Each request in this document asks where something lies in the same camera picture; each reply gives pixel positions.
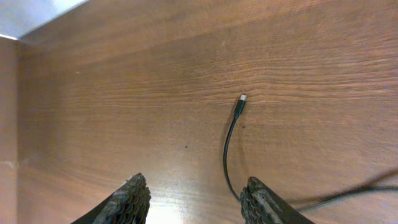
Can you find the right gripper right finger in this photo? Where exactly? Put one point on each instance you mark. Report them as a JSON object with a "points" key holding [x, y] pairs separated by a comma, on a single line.
{"points": [[261, 205]]}

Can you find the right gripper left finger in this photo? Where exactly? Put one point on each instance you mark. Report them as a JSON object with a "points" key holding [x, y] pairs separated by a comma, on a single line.
{"points": [[129, 204]]}

